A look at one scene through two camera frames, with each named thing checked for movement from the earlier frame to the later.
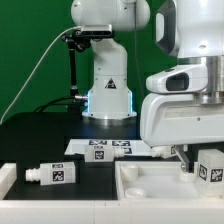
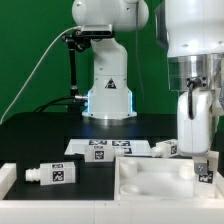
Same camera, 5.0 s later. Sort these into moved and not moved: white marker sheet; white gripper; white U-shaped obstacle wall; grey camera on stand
Moved: white gripper
Not moved: white U-shaped obstacle wall; white marker sheet; grey camera on stand
